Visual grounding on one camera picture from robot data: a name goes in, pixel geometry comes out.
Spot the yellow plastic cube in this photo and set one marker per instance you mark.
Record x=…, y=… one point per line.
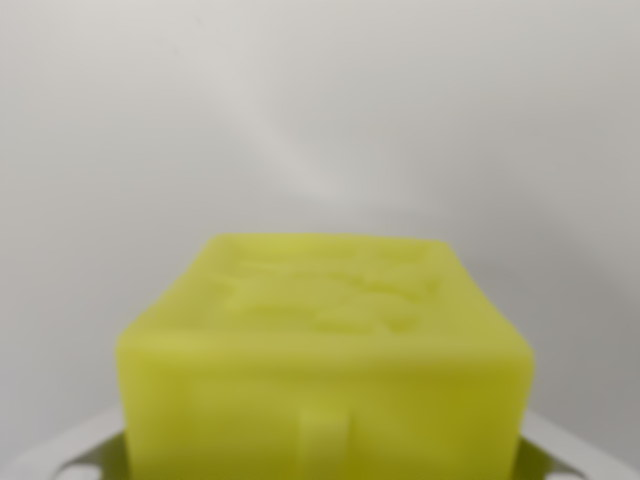
x=325, y=360

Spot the black silver gripper right finger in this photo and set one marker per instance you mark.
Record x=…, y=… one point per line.
x=580, y=455

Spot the black silver gripper left finger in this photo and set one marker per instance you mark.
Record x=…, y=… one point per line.
x=60, y=450

